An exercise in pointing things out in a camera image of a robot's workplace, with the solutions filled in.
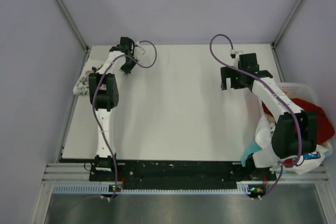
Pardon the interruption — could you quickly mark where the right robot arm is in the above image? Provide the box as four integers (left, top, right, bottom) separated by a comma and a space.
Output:
220, 53, 318, 180

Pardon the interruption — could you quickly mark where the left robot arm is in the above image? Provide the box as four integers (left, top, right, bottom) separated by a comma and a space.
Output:
89, 37, 135, 180

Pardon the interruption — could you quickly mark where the white laundry basket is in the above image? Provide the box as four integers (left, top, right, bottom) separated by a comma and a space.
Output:
278, 82, 335, 175

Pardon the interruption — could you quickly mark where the teal t shirt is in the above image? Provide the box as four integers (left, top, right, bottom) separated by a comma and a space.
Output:
240, 141, 261, 167

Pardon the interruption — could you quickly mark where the white printed t shirt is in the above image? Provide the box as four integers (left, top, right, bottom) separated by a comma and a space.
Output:
254, 103, 333, 176

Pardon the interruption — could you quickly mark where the red t shirt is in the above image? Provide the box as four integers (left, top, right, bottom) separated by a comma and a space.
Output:
261, 98, 336, 168

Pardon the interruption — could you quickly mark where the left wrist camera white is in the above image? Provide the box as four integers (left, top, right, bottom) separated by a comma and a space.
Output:
134, 41, 146, 58

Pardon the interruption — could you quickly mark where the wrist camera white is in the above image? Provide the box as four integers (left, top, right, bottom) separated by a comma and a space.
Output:
134, 41, 146, 58
230, 49, 244, 67

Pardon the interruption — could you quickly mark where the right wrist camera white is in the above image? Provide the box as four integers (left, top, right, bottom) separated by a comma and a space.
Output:
230, 49, 244, 67

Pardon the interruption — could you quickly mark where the left aluminium frame post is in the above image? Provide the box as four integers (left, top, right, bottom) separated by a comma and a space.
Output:
54, 0, 89, 51

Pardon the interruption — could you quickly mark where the aluminium frame post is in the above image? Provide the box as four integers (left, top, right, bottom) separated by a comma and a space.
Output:
54, 0, 89, 51
271, 0, 306, 49

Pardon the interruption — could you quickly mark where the right aluminium frame post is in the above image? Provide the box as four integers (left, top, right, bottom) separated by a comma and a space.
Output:
271, 0, 306, 49

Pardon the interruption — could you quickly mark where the grey slotted cable duct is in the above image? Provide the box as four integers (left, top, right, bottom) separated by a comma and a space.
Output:
52, 182, 266, 196

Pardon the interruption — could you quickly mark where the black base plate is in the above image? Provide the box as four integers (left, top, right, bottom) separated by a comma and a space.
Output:
89, 159, 276, 190

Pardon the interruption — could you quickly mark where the aluminium front rail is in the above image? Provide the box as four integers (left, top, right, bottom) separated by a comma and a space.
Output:
42, 163, 91, 183

